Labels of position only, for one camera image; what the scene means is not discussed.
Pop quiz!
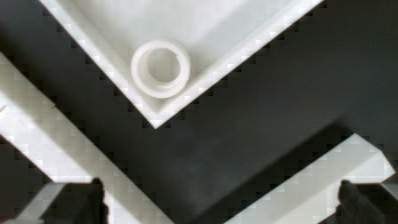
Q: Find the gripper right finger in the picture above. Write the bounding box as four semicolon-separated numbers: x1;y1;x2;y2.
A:
333;174;398;224

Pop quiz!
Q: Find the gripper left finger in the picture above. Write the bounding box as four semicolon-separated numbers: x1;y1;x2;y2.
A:
13;178;109;224

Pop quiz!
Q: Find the white square table top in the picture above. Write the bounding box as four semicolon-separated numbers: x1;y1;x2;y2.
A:
40;0;324;127

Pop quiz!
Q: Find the white U-shaped obstacle fence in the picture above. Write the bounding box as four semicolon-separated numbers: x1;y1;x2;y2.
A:
0;54;397;224

